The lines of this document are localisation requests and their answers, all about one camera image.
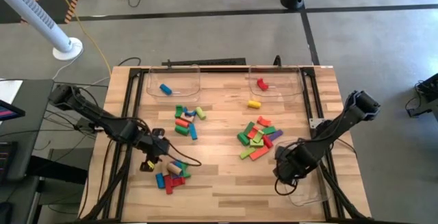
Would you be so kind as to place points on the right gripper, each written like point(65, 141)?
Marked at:
point(292, 165)

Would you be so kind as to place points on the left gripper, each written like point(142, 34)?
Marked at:
point(160, 147)

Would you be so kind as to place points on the blue bar block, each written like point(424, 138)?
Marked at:
point(178, 163)
point(193, 131)

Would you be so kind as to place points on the coral cylinder block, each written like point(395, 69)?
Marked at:
point(182, 123)

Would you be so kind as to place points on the green arch block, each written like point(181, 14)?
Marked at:
point(185, 171)
point(178, 111)

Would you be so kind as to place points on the red bar block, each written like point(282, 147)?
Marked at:
point(168, 184)

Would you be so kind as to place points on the red rectangular block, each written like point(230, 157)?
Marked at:
point(178, 181)

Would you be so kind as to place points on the light green rectangular block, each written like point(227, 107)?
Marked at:
point(256, 143)
point(258, 136)

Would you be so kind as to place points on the light green bar block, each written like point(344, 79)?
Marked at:
point(247, 153)

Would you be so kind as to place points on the blue cylinder block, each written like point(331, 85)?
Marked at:
point(166, 89)

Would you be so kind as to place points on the yellow cylinder block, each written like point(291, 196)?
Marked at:
point(254, 104)

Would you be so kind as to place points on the red arch block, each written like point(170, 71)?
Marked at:
point(262, 84)

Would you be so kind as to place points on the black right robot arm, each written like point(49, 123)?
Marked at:
point(335, 128)

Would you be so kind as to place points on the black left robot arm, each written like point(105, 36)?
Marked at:
point(102, 121)

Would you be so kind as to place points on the blue rectangular block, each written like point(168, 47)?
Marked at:
point(159, 180)

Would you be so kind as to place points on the red cylinder block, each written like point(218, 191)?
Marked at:
point(268, 142)

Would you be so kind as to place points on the clear plastic bin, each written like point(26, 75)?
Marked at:
point(308, 196)
point(184, 80)
point(284, 80)

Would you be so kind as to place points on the blue arch block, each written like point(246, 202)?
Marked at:
point(189, 112)

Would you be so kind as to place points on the light green cylinder block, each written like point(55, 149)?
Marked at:
point(201, 113)

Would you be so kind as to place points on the coral arch block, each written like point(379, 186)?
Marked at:
point(263, 121)

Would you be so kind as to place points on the black power strip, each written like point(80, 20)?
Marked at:
point(205, 62)

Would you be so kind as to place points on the black desk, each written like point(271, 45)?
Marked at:
point(34, 94)

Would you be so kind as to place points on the monitor with pink screen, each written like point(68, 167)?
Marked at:
point(8, 112)

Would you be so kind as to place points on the dark laptop screen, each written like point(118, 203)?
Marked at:
point(5, 159)

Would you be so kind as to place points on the white paper sheet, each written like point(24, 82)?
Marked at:
point(8, 90)

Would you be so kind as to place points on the white tower fan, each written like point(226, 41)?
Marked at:
point(34, 15)

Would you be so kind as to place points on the black aluminium table frame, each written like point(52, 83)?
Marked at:
point(222, 70)

